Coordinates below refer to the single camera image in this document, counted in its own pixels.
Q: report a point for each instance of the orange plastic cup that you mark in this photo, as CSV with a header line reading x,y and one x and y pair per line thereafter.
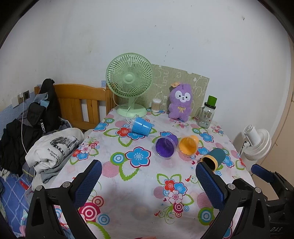
x,y
187,144

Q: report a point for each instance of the white printed shirt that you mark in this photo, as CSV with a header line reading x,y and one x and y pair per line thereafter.
x,y
48,149

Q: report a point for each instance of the black clothing pile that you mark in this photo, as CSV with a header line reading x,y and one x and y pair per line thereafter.
x,y
13,142

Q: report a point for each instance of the cotton swab container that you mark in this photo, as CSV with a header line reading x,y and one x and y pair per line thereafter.
x,y
156,105

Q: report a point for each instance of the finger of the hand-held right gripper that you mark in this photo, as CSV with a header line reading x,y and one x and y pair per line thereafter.
x,y
261,171

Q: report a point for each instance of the black wall socket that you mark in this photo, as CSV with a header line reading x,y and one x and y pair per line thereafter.
x,y
26,95

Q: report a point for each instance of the glass jar with green lid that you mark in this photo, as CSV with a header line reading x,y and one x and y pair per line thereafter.
x,y
205,115

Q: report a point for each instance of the patterned green board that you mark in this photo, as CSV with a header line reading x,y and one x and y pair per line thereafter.
x,y
165,75

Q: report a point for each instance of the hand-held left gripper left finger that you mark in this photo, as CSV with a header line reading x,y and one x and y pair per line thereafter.
x,y
88,181

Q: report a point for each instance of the wooden headboard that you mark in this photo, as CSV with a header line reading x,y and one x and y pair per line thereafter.
x,y
75,92

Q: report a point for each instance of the blue patterned bedsheet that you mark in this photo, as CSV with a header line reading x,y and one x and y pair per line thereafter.
x,y
13,195

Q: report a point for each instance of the teal cup with yellow rim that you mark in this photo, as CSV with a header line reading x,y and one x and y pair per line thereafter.
x,y
218,155

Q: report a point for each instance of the floral tablecloth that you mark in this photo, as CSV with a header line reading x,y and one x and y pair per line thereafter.
x,y
142,183

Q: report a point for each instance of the purple plastic cup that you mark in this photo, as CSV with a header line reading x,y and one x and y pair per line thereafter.
x,y
164,147

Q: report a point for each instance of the white clip fan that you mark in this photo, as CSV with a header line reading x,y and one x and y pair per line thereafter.
x,y
257,142

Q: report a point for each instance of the white wall switch plate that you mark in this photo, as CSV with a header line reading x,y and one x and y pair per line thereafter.
x,y
15,102

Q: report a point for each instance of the green desk fan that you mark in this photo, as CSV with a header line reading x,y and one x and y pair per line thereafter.
x,y
128,78

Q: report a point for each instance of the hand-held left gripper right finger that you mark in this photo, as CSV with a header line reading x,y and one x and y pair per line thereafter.
x,y
210,186

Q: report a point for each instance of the black bag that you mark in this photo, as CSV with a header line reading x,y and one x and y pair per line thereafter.
x,y
49,108

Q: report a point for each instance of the beige wooden door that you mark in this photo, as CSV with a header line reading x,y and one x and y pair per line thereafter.
x,y
287,137

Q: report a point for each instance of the grey folded garment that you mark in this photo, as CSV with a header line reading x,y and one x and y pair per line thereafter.
x,y
50,174

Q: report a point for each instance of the purple plush toy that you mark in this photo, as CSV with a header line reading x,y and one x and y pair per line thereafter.
x,y
181,108

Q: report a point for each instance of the blue plastic cup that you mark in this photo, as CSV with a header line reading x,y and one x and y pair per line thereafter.
x,y
142,126

